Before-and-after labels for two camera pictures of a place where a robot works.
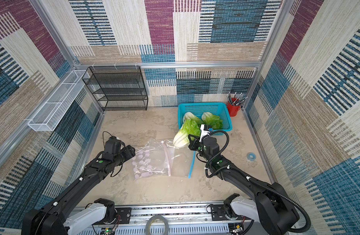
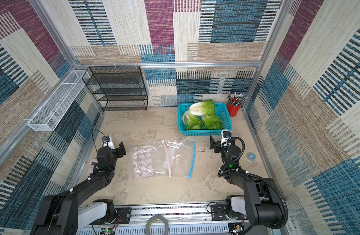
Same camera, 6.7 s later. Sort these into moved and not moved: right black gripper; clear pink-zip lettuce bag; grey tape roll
Moved: right black gripper
Not moved: grey tape roll; clear pink-zip lettuce bag
